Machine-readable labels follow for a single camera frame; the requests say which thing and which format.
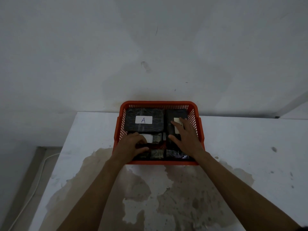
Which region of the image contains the orange plastic basket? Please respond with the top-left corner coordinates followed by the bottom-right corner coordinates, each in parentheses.
top-left (112, 101), bottom-right (205, 166)

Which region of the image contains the person's left forearm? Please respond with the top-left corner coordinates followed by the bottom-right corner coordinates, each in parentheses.
top-left (56, 157), bottom-right (128, 231)

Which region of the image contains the person's right hand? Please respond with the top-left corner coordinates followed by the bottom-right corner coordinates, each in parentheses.
top-left (167, 118), bottom-right (205, 161)

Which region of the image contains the small black wrapped package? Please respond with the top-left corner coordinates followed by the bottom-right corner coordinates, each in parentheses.
top-left (166, 149), bottom-right (192, 161)
top-left (150, 149), bottom-right (165, 160)

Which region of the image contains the large black wrapped package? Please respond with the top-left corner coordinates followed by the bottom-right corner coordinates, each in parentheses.
top-left (124, 108), bottom-right (165, 133)

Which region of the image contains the person's right forearm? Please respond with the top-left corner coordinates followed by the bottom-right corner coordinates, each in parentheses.
top-left (194, 151), bottom-right (302, 231)

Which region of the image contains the black package with white label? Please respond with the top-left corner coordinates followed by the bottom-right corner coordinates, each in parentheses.
top-left (128, 132), bottom-right (164, 155)

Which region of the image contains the person's left hand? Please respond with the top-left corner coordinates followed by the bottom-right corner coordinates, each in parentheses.
top-left (112, 132), bottom-right (150, 164)

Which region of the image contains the long black package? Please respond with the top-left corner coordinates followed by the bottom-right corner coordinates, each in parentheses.
top-left (165, 109), bottom-right (189, 152)

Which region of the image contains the white cable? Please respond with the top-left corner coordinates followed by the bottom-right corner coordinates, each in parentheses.
top-left (7, 152), bottom-right (61, 231)

